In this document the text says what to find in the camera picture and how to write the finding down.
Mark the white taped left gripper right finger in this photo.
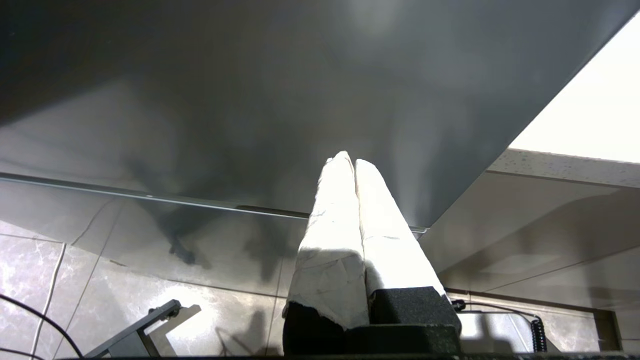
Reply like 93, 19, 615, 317
355, 158, 462, 327

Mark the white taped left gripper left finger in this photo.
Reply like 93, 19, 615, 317
281, 150, 371, 356

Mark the grey under-counter cabinet front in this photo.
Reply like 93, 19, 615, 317
419, 170, 640, 311

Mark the grey tall cabinet door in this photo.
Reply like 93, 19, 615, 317
0, 0, 640, 235

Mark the glossy grey kick panel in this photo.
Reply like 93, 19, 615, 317
0, 176, 312, 297

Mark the black coiled cable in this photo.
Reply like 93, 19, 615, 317
451, 299, 548, 354

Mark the grey metal bracket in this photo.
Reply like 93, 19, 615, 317
84, 299, 202, 359

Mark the white floor cable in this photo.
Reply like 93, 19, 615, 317
29, 242, 67, 360

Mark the black floor cable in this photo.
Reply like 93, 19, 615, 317
0, 292, 85, 360

